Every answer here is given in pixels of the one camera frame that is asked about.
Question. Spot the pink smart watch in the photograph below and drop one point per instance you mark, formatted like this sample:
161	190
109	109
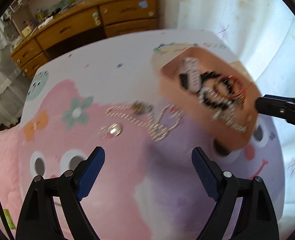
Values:
189	74

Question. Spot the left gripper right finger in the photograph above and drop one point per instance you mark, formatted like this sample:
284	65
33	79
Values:
256	219

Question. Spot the pink quilt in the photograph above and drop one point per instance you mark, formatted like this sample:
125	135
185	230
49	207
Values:
10	195

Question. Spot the green packet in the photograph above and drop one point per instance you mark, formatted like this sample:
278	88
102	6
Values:
9	219

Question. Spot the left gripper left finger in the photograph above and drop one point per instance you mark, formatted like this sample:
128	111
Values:
38	218

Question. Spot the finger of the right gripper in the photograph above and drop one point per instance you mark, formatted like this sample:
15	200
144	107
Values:
277	106

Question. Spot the white window curtain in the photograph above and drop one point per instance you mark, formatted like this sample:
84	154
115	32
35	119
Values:
260	32

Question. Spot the white lace cover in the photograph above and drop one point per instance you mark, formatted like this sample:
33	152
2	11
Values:
13	84

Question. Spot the wooden desk with drawers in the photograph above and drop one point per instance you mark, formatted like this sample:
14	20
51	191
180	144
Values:
87	22

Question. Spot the pink plastic tray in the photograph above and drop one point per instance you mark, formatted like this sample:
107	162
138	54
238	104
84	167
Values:
218	79

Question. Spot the gold flower brooch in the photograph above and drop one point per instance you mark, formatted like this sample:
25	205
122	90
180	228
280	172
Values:
139	107

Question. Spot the cartoon monster tablecloth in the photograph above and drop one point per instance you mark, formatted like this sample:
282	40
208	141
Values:
148	187

